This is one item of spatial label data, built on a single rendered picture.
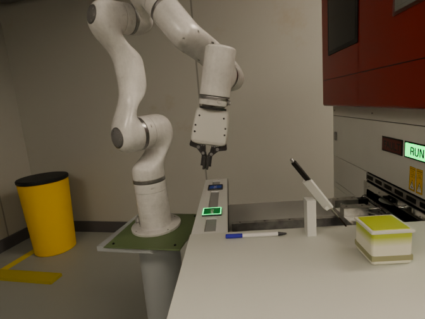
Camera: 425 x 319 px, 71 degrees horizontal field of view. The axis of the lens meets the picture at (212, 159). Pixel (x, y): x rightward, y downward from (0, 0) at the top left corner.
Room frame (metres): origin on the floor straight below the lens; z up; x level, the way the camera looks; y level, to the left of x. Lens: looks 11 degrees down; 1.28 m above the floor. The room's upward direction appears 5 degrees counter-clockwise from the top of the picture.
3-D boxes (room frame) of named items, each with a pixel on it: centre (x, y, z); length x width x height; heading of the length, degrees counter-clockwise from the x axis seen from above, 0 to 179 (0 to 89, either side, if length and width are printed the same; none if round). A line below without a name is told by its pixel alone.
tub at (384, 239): (0.52, -0.31, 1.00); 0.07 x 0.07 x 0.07; 87
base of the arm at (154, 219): (1.09, 0.24, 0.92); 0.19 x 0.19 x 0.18
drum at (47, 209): (2.79, 1.63, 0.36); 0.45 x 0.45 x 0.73
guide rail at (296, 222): (1.00, -0.30, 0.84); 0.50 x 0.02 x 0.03; 86
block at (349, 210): (0.93, -0.45, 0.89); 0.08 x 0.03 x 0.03; 86
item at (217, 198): (0.97, 0.01, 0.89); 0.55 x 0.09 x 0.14; 176
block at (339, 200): (1.01, -0.46, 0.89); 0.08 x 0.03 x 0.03; 86
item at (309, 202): (0.64, -0.23, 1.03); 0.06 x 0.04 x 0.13; 86
